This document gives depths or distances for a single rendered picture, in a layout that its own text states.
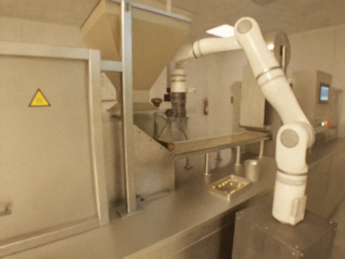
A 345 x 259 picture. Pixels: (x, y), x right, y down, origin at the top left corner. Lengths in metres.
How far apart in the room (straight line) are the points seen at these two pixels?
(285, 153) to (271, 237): 0.26
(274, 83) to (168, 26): 0.43
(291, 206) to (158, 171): 0.50
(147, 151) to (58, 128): 0.35
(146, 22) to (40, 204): 0.66
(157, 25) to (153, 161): 0.52
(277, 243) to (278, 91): 0.47
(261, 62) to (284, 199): 0.45
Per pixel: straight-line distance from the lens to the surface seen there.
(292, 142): 0.68
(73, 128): 0.63
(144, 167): 0.81
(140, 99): 0.83
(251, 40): 0.79
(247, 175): 1.07
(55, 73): 0.63
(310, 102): 1.47
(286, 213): 0.76
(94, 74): 0.61
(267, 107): 1.51
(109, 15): 0.72
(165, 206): 0.80
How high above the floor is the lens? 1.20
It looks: 8 degrees down
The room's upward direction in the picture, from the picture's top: straight up
